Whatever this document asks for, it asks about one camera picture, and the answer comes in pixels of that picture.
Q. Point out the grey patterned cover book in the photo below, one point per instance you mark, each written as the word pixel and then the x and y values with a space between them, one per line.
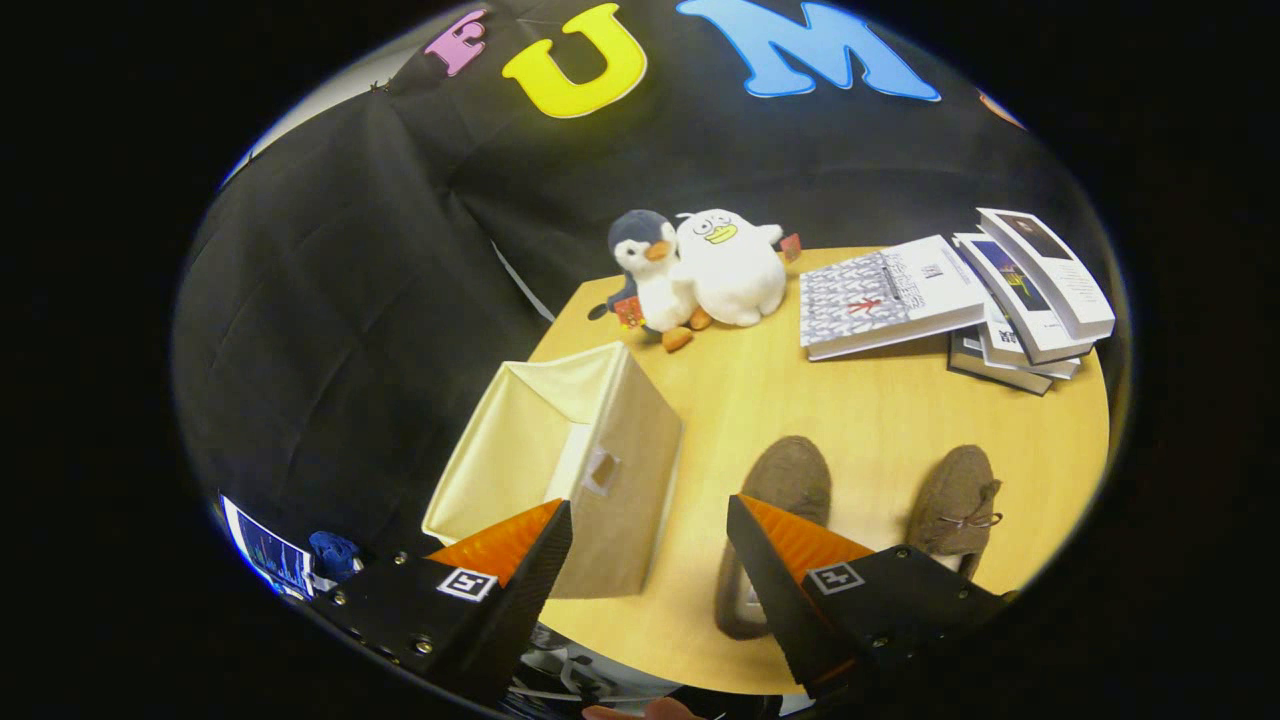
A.
pixel 870 300

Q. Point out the white duck plush toy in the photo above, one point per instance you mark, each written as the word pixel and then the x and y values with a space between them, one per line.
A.
pixel 735 280

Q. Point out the blue lit screen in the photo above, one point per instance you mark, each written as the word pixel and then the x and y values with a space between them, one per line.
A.
pixel 268 555

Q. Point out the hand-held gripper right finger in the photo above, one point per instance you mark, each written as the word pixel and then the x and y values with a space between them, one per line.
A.
pixel 785 610

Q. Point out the blue fabric object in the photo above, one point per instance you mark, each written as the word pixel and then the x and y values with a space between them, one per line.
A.
pixel 335 555

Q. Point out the blue photo cover book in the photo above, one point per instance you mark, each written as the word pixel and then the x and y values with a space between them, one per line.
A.
pixel 1015 285

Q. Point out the brown fuzzy slipper shoe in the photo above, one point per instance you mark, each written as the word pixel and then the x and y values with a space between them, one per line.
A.
pixel 950 490
pixel 790 475

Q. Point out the white book with black print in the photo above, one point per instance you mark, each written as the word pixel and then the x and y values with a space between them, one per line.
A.
pixel 1003 338

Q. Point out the blue and white penguin plush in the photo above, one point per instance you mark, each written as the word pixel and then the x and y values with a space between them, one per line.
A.
pixel 655 285

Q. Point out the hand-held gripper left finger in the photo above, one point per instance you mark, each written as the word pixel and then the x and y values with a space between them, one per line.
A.
pixel 525 610

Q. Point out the cream fabric storage box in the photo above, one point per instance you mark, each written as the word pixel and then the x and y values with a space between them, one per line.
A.
pixel 630 450

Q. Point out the dark grey book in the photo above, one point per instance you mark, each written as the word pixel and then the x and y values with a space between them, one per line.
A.
pixel 985 368

